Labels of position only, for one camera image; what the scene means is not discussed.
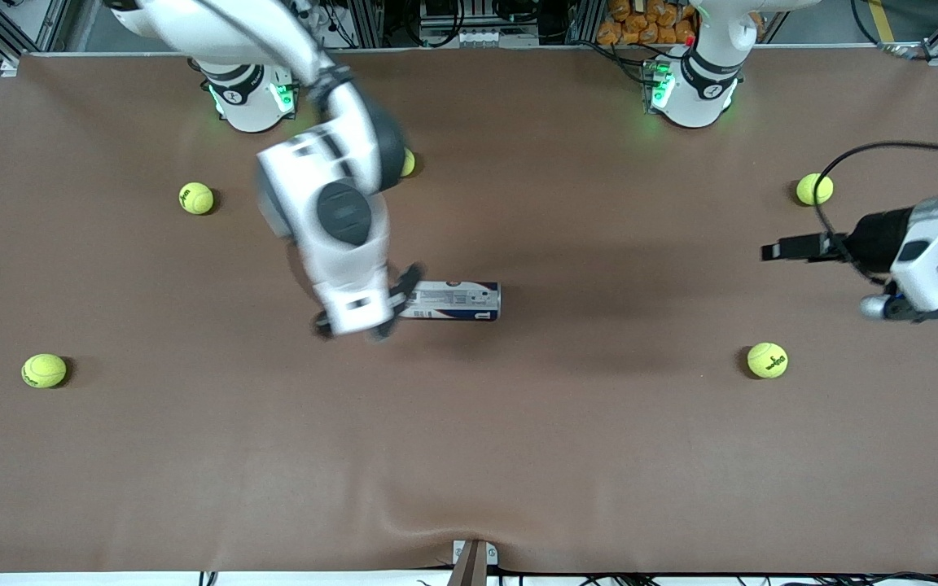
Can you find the white blue tennis ball can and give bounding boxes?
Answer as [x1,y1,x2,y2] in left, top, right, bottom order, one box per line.
[398,281,502,323]

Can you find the brown angled bar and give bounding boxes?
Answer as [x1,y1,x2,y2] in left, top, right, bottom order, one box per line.
[446,540,488,586]

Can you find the white terminal block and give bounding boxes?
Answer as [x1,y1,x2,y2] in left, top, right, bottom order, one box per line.
[419,28,541,48]

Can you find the orange mesh bag pile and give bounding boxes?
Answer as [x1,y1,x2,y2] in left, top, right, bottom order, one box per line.
[597,0,763,46]

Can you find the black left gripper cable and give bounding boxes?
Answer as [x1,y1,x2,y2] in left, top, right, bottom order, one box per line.
[813,141,938,286]

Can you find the grey metal bracket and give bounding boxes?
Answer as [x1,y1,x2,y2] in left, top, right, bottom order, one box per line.
[451,539,499,566]

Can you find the aluminium frame post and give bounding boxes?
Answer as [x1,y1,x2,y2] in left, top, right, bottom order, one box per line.
[351,0,384,48]
[568,0,600,45]

